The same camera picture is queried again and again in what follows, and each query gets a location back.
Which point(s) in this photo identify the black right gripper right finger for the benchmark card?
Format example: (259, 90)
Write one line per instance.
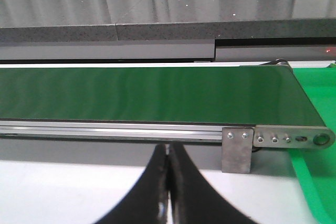
(193, 199)

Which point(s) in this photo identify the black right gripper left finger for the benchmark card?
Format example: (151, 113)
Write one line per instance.
(147, 201)

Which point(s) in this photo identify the green plastic tray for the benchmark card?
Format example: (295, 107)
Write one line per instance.
(314, 165)

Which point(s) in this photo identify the green conveyor belt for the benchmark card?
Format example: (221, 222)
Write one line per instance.
(241, 95)

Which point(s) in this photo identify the grey stone counter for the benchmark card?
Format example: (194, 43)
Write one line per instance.
(166, 30)

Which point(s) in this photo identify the steel conveyor support bracket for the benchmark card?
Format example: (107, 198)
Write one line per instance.
(237, 143)

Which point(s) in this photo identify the aluminium conveyor frame rail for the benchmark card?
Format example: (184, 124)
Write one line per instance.
(265, 135)

